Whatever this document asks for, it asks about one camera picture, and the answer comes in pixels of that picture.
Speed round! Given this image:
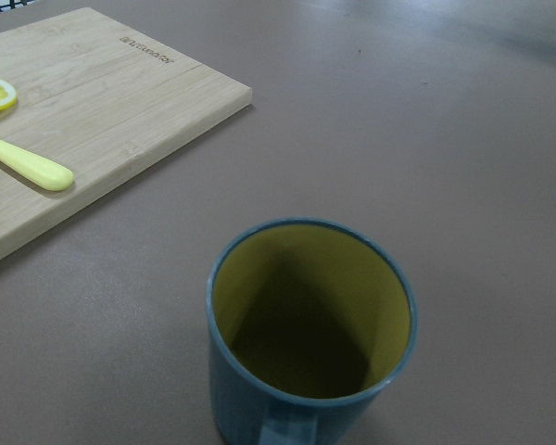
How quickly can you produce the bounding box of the blue cup yellow inside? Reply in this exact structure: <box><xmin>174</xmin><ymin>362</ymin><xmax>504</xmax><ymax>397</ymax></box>
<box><xmin>206</xmin><ymin>217</ymin><xmax>417</xmax><ymax>444</ymax></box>

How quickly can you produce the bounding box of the wooden cutting board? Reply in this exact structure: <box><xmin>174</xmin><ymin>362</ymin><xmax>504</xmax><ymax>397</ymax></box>
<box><xmin>0</xmin><ymin>7</ymin><xmax>252</xmax><ymax>260</ymax></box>

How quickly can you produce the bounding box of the yellow plastic knife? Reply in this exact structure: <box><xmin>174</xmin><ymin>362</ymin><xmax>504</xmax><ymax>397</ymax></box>
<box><xmin>0</xmin><ymin>139</ymin><xmax>74</xmax><ymax>192</ymax></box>

